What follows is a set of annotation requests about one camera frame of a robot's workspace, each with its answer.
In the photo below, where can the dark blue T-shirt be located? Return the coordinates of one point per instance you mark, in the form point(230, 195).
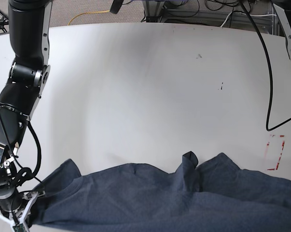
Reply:
point(215, 196)

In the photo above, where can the red tape rectangle marking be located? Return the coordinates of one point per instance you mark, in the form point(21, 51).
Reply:
point(274, 150)

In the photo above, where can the aluminium frame base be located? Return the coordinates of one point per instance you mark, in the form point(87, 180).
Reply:
point(153, 10)

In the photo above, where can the black cylinder on floor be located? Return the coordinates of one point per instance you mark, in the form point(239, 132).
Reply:
point(116, 6)

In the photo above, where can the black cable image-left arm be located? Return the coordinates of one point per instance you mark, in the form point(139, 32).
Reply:
point(20, 149)

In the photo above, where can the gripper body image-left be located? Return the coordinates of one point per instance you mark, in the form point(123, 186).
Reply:
point(9, 202)

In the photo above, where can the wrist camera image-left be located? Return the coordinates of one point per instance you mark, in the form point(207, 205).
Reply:
point(21, 227)

